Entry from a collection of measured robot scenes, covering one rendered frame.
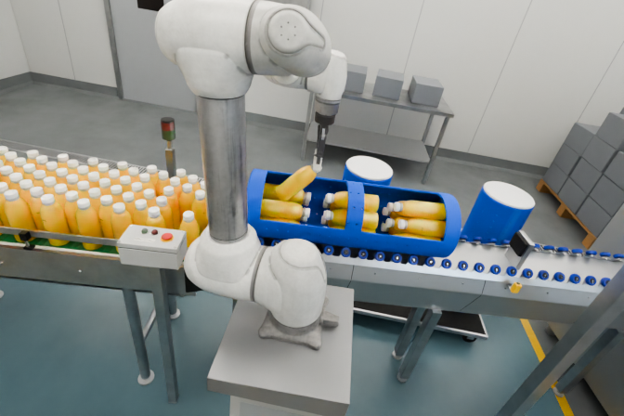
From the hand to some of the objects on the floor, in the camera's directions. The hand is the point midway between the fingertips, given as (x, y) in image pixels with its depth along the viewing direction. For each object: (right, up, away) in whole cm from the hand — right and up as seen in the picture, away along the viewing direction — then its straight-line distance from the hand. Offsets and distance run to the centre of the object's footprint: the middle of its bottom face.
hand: (318, 160), depth 135 cm
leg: (+51, -125, +68) cm, 151 cm away
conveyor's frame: (-138, -97, +62) cm, 180 cm away
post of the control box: (-74, -120, +41) cm, 147 cm away
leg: (+51, -118, +80) cm, 151 cm away
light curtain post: (+94, -144, +48) cm, 179 cm away
